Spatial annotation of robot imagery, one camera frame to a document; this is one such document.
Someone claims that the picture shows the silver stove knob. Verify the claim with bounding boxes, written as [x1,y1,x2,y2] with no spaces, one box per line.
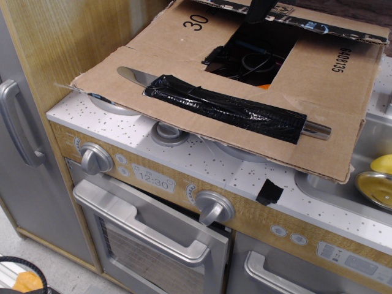
[195,190,235,226]
[80,142,114,175]

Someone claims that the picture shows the silver toy sink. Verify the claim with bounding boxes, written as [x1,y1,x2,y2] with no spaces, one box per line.
[294,91,392,215]

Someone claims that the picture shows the small silver bowl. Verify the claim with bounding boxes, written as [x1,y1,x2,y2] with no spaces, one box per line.
[355,171,391,211]

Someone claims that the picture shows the silver oven door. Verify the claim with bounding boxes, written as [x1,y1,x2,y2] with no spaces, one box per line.
[73,179,230,293]

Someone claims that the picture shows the black tape piece on counter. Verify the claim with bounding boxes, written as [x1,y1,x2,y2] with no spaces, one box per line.
[256,179,284,206]

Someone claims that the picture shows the grey fridge door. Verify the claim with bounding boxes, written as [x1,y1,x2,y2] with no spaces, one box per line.
[1,18,94,266]

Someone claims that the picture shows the black braided cable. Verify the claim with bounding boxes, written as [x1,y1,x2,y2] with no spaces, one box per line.
[0,255,50,294]

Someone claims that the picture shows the small silver burner knob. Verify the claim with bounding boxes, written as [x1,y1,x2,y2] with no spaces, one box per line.
[151,122,189,147]

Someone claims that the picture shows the right silver stove knob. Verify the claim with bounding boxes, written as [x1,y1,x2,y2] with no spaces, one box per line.
[195,190,235,226]

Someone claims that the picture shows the black cables inside box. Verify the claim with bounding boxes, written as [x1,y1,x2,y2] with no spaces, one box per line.
[202,38,287,81]

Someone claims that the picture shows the black tape over knife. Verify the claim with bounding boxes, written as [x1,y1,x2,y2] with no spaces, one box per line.
[141,73,308,146]

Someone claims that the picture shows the large cardboard box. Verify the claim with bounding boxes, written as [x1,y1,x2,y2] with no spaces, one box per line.
[71,1,390,183]

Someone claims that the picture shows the silver knife taped to flap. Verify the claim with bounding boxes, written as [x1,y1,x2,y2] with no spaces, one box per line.
[116,66,333,141]

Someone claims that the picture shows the silver dishwasher door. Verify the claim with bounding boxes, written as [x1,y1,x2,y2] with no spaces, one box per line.
[227,233,391,293]

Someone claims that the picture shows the yellow lemon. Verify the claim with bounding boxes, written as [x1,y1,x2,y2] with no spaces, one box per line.
[370,154,392,175]

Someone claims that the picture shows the orange object bottom left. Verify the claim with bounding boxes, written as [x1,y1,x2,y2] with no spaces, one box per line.
[12,271,43,293]

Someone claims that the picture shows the silver fridge handle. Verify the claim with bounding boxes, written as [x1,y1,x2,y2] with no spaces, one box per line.
[1,80,46,167]

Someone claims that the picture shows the left silver stove knob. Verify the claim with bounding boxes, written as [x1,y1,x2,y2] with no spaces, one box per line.
[80,142,114,175]

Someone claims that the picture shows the toy kitchen stove unit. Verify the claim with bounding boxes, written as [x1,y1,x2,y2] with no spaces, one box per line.
[45,55,392,294]

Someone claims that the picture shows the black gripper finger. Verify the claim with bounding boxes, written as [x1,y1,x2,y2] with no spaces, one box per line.
[244,0,277,23]

